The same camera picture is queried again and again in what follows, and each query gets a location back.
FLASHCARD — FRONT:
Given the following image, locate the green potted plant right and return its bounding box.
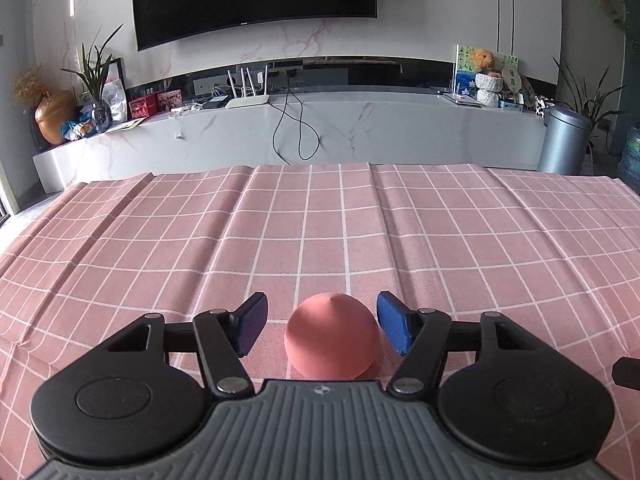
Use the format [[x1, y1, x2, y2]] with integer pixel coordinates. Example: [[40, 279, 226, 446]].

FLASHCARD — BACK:
[[553, 58, 626, 156]]

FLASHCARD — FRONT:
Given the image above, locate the pink checkered tablecloth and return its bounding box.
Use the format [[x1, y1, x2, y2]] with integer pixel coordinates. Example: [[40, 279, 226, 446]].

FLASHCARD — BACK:
[[1, 164, 639, 479]]

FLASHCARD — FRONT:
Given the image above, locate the round paper fan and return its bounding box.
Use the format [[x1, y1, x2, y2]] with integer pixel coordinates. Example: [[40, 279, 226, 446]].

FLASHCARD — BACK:
[[501, 63, 524, 104]]

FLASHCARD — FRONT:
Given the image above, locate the white wifi router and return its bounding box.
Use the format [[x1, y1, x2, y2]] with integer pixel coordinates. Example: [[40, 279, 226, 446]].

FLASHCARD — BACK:
[[226, 66, 270, 108]]

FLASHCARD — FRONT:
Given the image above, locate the green potted plant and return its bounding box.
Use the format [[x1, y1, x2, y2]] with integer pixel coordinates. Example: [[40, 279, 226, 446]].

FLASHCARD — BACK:
[[62, 24, 122, 133], [553, 58, 626, 156]]

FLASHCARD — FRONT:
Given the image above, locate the white woven pot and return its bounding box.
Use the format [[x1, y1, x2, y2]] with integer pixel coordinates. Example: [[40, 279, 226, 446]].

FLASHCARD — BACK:
[[475, 72, 503, 108]]

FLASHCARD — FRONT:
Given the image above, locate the brown teddy bear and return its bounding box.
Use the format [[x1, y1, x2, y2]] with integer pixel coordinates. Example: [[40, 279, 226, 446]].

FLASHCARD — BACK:
[[472, 49, 496, 73]]

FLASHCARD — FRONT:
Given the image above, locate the red box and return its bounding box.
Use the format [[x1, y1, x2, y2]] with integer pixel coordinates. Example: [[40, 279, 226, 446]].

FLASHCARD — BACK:
[[129, 93, 160, 119]]

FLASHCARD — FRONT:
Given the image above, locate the white marble tv console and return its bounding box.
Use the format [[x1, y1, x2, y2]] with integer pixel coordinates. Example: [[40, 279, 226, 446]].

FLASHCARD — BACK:
[[34, 90, 546, 193]]

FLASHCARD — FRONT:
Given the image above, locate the golden brown vase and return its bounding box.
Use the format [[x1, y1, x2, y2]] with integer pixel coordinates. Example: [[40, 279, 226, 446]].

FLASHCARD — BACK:
[[35, 90, 76, 146]]

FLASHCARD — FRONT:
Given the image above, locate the pink egg makeup sponge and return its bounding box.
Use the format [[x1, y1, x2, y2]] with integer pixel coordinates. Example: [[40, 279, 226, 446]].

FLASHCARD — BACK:
[[284, 292, 381, 380]]

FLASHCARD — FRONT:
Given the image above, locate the black picture frame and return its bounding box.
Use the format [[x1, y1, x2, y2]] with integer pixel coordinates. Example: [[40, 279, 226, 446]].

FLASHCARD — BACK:
[[103, 58, 128, 125]]

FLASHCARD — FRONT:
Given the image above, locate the green potted plant left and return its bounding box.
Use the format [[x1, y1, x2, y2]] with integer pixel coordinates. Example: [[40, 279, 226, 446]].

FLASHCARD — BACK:
[[62, 24, 122, 133]]

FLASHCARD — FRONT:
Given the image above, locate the grey metal trash can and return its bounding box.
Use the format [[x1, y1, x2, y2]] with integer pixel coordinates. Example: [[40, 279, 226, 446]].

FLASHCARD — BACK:
[[537, 106, 591, 176]]

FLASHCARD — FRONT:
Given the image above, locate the picture book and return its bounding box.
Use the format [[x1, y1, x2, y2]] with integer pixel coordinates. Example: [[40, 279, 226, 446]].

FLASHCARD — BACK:
[[451, 44, 520, 96]]

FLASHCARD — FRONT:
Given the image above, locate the blue water bottle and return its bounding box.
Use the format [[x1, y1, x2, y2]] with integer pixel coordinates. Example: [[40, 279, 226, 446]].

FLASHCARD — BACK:
[[617, 125, 640, 192]]

